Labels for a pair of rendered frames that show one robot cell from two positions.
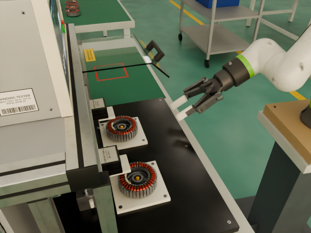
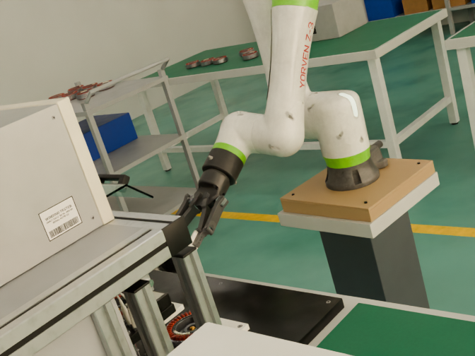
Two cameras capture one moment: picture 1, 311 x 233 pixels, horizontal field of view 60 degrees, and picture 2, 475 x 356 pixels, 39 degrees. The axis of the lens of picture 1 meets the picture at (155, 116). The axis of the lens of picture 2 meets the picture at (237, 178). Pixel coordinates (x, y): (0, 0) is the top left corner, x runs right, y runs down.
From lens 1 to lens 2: 0.74 m
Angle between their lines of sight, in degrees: 30
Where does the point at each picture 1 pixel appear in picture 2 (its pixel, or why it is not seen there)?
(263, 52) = (240, 126)
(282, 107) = (302, 191)
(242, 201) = not seen: outside the picture
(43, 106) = (85, 215)
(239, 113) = not seen: hidden behind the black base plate
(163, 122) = (167, 283)
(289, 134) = (329, 208)
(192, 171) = (251, 295)
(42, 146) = (116, 237)
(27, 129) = (81, 244)
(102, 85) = not seen: hidden behind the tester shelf
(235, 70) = (222, 160)
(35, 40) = (66, 142)
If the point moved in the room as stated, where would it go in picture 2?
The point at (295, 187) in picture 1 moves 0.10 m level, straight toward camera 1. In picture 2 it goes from (383, 280) to (386, 299)
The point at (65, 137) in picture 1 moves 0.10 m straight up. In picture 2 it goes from (129, 225) to (107, 164)
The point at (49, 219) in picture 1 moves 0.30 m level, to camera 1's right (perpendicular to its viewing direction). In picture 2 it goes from (157, 317) to (314, 228)
